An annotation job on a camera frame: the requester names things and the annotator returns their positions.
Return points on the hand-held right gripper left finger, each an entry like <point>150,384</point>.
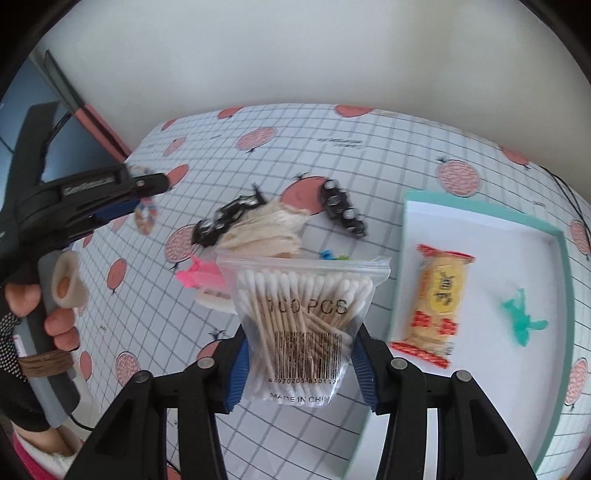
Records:
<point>238,374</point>

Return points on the black toy car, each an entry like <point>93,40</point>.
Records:
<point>339,207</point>

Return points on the person's left forearm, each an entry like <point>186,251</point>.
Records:
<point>41,445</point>

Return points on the checked printed tablecloth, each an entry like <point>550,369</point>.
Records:
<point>369,152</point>

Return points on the cotton swab bag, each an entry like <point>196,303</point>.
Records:
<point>300,314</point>

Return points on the teal toy figure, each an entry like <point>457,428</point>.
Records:
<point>519,318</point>

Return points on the black sparkly hair clip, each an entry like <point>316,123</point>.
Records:
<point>217,224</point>

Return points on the white tape roll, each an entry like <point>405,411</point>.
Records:
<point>69,295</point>

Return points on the white tray with teal rim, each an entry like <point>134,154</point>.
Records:
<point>485,277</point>

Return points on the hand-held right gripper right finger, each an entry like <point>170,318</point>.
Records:
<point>364,374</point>

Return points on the pink hair rollers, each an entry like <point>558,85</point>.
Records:
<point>198,277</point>

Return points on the small colourful toy figure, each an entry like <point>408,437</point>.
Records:
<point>328,254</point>

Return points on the dark screen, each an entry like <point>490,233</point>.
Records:
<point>78,138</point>

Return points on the small colourful toy under rollers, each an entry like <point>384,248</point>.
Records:
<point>147,219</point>

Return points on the person's left hand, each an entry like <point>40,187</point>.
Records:
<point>14,341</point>

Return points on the orange snack packet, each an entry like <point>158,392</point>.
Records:
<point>438,295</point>

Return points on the beige lace cloth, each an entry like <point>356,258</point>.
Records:
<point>268,228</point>

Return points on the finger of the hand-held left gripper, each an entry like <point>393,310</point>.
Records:
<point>147,183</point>
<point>113,211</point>

